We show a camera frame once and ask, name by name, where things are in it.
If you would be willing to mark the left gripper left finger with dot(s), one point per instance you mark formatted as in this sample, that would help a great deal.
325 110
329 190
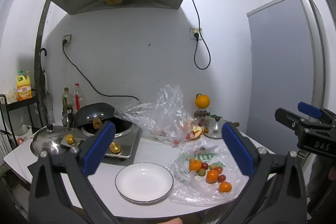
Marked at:
49 201

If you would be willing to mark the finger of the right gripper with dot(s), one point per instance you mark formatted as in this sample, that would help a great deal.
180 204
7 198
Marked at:
289 119
310 110

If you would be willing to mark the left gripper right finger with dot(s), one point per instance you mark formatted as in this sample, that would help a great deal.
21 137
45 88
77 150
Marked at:
275 191

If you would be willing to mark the red cherry tomato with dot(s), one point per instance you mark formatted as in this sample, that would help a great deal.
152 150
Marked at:
221 178
205 166
219 169

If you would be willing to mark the steel pot lid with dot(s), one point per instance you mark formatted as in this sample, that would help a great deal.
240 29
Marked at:
49 138

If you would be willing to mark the printed plastic bag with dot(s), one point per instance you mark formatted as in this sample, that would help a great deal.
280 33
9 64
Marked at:
205 174

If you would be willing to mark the grey refrigerator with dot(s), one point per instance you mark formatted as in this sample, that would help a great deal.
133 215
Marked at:
288 67

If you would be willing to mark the black wok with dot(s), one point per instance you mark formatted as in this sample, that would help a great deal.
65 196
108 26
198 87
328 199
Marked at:
89 119

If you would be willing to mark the small steel saucepan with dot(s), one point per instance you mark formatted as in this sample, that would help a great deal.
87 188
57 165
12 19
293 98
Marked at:
212 127

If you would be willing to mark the white plate dark rim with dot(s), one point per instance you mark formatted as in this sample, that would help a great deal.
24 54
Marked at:
144 183

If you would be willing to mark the steel induction cooker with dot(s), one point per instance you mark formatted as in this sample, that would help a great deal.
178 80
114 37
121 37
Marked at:
125 136

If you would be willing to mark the oil bottle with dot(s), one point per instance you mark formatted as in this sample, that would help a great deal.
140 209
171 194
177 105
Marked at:
67 101

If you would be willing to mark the red label bottle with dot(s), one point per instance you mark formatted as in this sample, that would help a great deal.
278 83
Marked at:
78 98

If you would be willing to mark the clear box of dark fruit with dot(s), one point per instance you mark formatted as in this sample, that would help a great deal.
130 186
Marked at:
202 112

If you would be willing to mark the large orange on box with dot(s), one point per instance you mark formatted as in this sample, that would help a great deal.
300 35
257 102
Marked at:
202 101

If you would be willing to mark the orange peel pile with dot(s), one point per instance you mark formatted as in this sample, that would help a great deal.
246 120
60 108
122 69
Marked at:
197 131

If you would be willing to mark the black metal rack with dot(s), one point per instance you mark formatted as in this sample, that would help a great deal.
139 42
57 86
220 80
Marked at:
16 114

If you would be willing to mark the yellow detergent bottle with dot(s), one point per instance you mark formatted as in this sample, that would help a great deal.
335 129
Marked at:
23 83

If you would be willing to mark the clear crumpled plastic bag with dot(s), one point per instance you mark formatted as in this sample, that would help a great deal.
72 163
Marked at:
165 120

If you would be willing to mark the vertical dark pipe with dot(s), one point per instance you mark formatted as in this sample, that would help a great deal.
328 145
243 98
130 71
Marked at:
39 80

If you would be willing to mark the right wall socket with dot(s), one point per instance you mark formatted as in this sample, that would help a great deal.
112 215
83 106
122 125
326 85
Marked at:
195 34

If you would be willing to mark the wall socket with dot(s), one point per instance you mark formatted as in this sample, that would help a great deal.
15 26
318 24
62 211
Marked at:
195 34
66 40

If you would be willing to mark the left wall socket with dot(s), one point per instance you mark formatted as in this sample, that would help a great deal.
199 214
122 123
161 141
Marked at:
66 40

